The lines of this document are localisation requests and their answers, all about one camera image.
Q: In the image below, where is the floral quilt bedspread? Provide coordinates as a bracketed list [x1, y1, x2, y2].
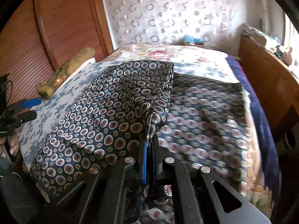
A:
[103, 45, 239, 83]

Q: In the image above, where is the wooden sideboard cabinet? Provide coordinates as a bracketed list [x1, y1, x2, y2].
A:
[238, 35, 298, 142]

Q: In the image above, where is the navy patterned silk garment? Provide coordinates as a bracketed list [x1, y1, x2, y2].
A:
[31, 60, 249, 196]

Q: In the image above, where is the dark blue blanket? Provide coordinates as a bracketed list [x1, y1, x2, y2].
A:
[226, 55, 280, 204]

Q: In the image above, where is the wooden wardrobe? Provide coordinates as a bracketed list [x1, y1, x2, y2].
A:
[1, 0, 113, 104]

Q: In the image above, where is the blue item on boxes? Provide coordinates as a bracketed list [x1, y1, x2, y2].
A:
[184, 35, 204, 48]

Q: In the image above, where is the person's left hand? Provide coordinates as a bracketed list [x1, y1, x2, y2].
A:
[0, 129, 19, 158]

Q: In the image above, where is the circle patterned wall curtain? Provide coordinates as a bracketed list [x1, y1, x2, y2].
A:
[103, 0, 243, 54]

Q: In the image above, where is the window with wooden frame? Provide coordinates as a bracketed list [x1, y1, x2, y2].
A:
[284, 14, 299, 62]

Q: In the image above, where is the blue white floral sheet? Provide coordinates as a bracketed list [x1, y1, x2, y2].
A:
[18, 58, 112, 169]

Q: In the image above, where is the cardboard box on cabinet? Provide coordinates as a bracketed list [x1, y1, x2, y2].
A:
[251, 31, 267, 47]

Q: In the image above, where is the pink bottle on sill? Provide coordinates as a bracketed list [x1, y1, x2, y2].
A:
[282, 47, 293, 66]

